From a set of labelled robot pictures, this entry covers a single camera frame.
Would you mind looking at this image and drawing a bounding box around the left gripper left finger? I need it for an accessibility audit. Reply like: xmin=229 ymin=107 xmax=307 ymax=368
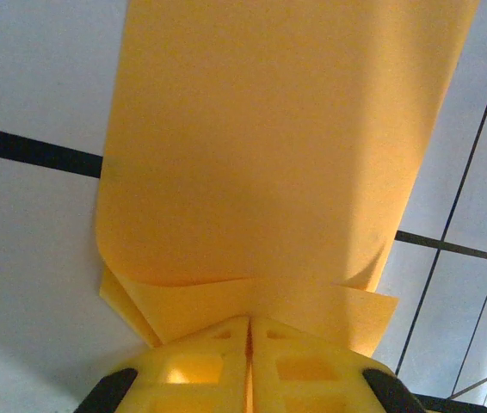
xmin=73 ymin=316 xmax=251 ymax=413

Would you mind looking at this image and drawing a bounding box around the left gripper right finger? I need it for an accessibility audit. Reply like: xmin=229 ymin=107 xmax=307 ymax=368
xmin=248 ymin=316 xmax=429 ymax=413

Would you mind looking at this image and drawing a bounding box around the yellow cloth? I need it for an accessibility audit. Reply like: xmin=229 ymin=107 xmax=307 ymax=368
xmin=95 ymin=0 xmax=481 ymax=358

